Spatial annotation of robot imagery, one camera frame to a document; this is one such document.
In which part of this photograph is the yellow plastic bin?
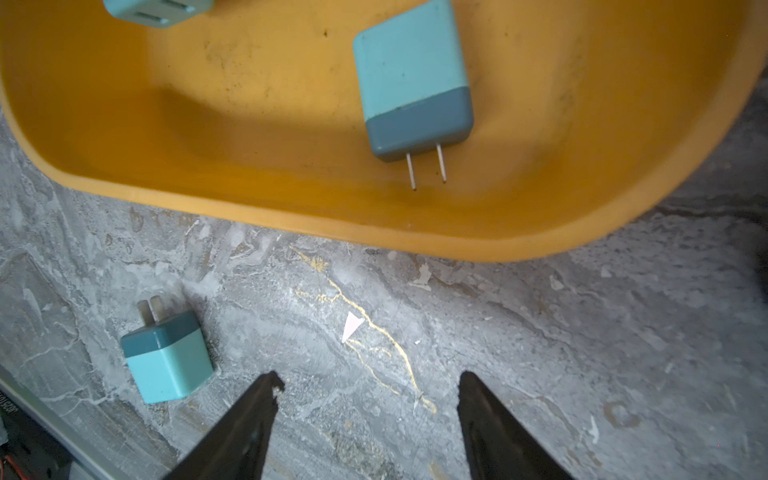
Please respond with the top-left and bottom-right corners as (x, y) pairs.
(1, 1), (767, 261)

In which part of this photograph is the teal plug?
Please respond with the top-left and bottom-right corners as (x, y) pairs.
(353, 0), (474, 189)
(102, 0), (215, 28)
(120, 295), (213, 404)

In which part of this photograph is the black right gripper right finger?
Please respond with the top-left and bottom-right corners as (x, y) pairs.
(457, 371), (571, 479)

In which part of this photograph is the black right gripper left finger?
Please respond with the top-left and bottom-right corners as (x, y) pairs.
(166, 371), (285, 480)

